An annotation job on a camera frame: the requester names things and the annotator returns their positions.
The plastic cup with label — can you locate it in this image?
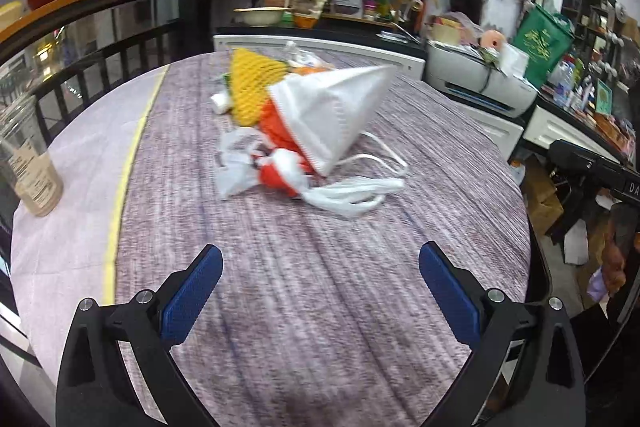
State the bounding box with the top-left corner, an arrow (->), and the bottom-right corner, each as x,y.
1,94 -> 64,217

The orange white plastic bag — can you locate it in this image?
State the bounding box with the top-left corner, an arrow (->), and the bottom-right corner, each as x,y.
214,101 -> 405,219

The yellow foam fruit net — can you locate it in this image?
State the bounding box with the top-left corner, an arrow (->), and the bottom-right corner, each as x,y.
229,48 -> 288,127

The cream enamel bowl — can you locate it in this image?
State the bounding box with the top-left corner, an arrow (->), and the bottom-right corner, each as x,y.
234,6 -> 285,27

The white printer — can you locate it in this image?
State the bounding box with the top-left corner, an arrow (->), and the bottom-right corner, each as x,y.
425,41 -> 537,118

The green tote bag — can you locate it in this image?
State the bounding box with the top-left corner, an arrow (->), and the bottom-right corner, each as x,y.
512,4 -> 574,88

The grey woven table mat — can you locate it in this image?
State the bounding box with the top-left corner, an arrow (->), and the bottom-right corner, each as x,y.
115,52 -> 530,426

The white face mask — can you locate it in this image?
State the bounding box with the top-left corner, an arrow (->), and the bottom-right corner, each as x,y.
268,65 -> 408,176

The dark wooden railing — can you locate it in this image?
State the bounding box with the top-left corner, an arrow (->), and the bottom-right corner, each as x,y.
1,0 -> 257,140

